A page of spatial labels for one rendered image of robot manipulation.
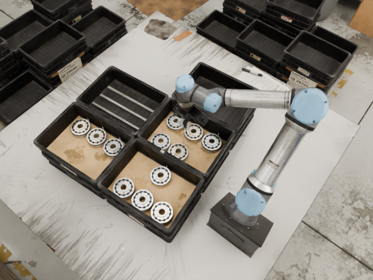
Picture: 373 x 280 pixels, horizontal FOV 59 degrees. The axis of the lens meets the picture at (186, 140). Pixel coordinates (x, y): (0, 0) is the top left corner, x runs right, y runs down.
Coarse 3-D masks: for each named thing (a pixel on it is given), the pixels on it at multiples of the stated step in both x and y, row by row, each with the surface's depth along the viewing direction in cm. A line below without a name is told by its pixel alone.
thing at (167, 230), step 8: (144, 144) 158; (112, 168) 151; (184, 168) 152; (104, 176) 149; (200, 176) 150; (200, 184) 148; (112, 192) 145; (192, 192) 146; (120, 200) 144; (136, 208) 142; (184, 208) 142; (144, 216) 140; (176, 216) 140; (160, 224) 138; (168, 232) 139
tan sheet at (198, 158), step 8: (160, 128) 174; (152, 136) 172; (176, 136) 172; (184, 144) 170; (192, 144) 170; (200, 144) 170; (192, 152) 168; (200, 152) 168; (216, 152) 168; (192, 160) 165; (200, 160) 165; (208, 160) 165; (200, 168) 163
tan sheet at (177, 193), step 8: (136, 160) 165; (144, 160) 165; (152, 160) 165; (128, 168) 162; (136, 168) 162; (144, 168) 162; (152, 168) 163; (120, 176) 160; (128, 176) 160; (136, 176) 160; (144, 176) 160; (160, 176) 161; (176, 176) 161; (112, 184) 158; (136, 184) 158; (144, 184) 158; (152, 184) 158; (176, 184) 158; (184, 184) 159; (192, 184) 159; (152, 192) 156; (160, 192) 156; (168, 192) 156; (176, 192) 156; (184, 192) 157; (128, 200) 154; (144, 200) 154; (160, 200) 154; (168, 200) 154; (176, 200) 154; (184, 200) 155; (176, 208) 152; (168, 224) 149
